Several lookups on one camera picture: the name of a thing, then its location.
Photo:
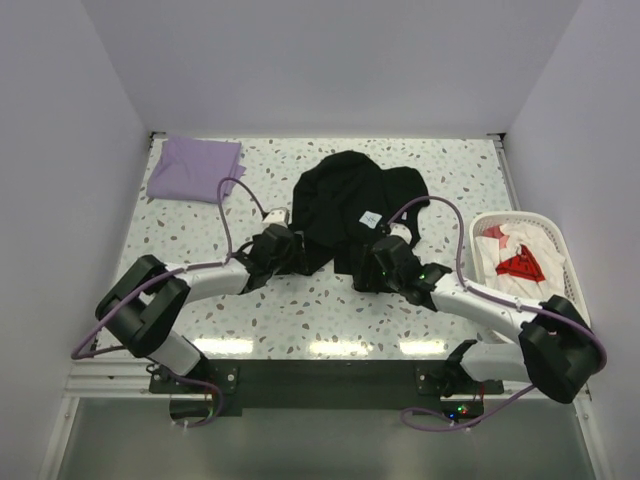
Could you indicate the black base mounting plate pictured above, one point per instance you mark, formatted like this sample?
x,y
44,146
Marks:
x,y
229,387

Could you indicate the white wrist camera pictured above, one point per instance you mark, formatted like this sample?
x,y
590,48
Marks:
x,y
278,216
401,231

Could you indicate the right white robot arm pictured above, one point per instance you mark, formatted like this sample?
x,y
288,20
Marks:
x,y
549,346

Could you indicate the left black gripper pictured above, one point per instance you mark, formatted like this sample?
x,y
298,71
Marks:
x,y
295,260

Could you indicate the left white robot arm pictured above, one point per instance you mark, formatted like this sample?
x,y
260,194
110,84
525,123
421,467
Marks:
x,y
143,306

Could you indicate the white laundry basket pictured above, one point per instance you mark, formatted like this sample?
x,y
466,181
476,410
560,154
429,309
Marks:
x,y
573,291

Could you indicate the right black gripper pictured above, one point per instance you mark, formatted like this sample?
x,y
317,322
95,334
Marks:
x,y
368,259

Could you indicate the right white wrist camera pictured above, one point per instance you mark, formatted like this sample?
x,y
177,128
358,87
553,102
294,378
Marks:
x,y
401,231

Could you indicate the black t shirt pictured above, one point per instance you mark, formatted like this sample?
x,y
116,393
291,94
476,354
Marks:
x,y
339,204

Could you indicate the white red print t shirt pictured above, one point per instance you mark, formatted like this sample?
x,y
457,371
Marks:
x,y
519,259

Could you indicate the folded purple t shirt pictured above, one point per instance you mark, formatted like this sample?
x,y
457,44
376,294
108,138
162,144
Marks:
x,y
191,169

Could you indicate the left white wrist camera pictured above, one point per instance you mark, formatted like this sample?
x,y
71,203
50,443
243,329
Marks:
x,y
278,216

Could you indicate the aluminium frame rail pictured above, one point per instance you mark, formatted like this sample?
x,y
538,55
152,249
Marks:
x,y
105,379

